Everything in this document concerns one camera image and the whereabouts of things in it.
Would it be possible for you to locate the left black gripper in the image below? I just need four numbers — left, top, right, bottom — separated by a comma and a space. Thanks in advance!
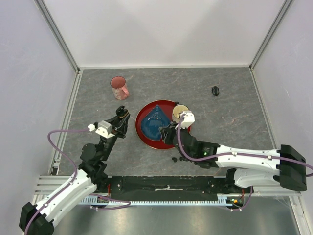
99, 111, 131, 161

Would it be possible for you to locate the small black object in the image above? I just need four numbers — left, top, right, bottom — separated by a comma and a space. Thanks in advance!
211, 86, 220, 96

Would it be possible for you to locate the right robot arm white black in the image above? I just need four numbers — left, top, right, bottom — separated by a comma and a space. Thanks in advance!
159, 125, 307, 193

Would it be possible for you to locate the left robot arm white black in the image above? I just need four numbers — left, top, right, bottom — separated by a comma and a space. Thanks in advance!
19, 106, 130, 235

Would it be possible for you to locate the blue shell-shaped dish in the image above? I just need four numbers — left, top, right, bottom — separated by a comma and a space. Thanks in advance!
140, 105, 171, 141

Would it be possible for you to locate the red round tray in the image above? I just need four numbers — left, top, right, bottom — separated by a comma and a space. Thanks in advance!
135, 100, 179, 150

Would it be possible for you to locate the beige ceramic cup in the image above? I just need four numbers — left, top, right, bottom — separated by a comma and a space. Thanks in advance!
172, 104, 189, 123

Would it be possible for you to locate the pink floral mug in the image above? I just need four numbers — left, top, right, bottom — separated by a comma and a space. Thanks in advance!
110, 76, 130, 100

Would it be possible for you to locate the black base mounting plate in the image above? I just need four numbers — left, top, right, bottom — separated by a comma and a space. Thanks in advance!
106, 176, 237, 202

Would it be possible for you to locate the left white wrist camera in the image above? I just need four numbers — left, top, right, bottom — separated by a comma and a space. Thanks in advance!
95, 120, 114, 139

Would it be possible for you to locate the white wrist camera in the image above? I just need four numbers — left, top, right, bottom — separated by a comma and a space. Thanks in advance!
95, 120, 114, 139
179, 110, 195, 129

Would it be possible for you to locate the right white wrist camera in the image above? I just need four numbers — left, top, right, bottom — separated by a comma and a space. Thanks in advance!
179, 110, 195, 129

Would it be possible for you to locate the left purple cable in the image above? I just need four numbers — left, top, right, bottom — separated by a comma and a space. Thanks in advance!
23, 124, 95, 235

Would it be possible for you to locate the slotted grey cable duct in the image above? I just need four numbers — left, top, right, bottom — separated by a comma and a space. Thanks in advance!
78, 195, 243, 206

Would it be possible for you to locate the left aluminium frame post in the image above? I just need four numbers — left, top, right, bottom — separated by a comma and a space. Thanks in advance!
34, 0, 80, 73

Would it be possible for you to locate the aluminium frame post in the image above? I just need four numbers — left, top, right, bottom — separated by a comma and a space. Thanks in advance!
249, 0, 293, 71
34, 0, 80, 73

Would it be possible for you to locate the right aluminium frame post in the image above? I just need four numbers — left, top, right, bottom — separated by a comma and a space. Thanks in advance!
249, 0, 293, 71

